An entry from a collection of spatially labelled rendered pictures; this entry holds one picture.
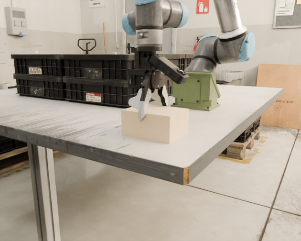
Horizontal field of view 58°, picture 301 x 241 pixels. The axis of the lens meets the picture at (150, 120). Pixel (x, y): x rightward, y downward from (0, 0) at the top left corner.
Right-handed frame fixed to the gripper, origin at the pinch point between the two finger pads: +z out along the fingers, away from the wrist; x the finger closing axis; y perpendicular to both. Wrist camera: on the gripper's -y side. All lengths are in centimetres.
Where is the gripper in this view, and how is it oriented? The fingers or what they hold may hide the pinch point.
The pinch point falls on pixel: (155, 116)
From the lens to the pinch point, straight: 80.3
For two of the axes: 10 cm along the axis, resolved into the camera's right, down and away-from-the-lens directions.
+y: -8.5, -1.2, 5.2
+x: -5.3, 2.0, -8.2
